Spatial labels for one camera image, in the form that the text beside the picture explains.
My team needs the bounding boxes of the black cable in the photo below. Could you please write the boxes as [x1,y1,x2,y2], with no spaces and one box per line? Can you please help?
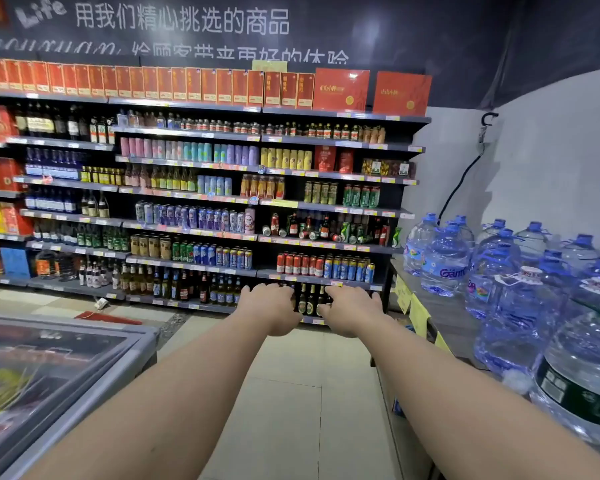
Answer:
[436,153,485,225]

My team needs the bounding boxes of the clear plastic jugs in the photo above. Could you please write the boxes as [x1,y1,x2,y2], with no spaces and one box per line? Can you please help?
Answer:
[35,249,79,281]

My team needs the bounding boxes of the group of large water jugs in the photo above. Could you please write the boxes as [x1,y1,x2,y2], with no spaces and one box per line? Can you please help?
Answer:
[403,212,600,381]

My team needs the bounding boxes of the glass-top chest freezer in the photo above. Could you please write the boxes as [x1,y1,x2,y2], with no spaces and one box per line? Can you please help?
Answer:
[0,314,160,480]

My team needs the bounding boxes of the person's right hand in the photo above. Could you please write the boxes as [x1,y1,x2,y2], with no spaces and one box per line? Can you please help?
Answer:
[317,285,389,339]

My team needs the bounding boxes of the person's left forearm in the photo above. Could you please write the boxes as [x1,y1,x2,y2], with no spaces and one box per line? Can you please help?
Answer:
[22,308,281,480]

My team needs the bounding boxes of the row of gold packets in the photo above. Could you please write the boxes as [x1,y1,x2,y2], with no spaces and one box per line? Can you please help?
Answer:
[362,159,416,178]

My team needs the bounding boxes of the red floor mat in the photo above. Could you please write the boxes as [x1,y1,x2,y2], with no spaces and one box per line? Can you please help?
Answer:
[73,309,145,327]

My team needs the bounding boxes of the row of pastel drink cans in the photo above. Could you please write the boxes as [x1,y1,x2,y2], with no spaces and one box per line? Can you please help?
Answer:
[119,137,260,167]

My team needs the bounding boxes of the grey store shelving unit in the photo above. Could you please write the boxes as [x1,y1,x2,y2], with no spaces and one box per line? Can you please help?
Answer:
[0,87,433,328]

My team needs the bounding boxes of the red carton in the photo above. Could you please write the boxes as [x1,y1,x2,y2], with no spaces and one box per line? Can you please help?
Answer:
[0,202,33,237]

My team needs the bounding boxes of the row of red gift boxes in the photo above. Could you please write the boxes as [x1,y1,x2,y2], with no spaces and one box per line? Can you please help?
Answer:
[0,57,316,111]

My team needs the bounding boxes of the blue carton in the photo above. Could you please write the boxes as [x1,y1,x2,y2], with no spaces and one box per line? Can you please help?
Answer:
[0,247,31,278]

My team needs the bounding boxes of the person's right forearm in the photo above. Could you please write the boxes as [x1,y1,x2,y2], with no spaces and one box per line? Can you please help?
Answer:
[349,314,600,480]

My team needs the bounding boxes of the person's left hand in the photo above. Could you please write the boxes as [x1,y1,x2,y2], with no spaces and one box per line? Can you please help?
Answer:
[235,283,303,338]

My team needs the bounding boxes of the grey display platform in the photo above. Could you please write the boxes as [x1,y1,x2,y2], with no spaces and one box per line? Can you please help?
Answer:
[385,257,600,480]

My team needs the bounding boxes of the yellow price card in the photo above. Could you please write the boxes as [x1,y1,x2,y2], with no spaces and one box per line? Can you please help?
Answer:
[433,330,455,357]
[393,275,414,315]
[408,293,432,341]

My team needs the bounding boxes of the black wall banner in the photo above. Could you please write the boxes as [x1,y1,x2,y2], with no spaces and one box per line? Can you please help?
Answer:
[0,0,600,111]

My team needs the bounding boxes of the large red gift box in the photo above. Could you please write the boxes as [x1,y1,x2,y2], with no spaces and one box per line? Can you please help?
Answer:
[311,67,371,113]
[371,70,433,119]

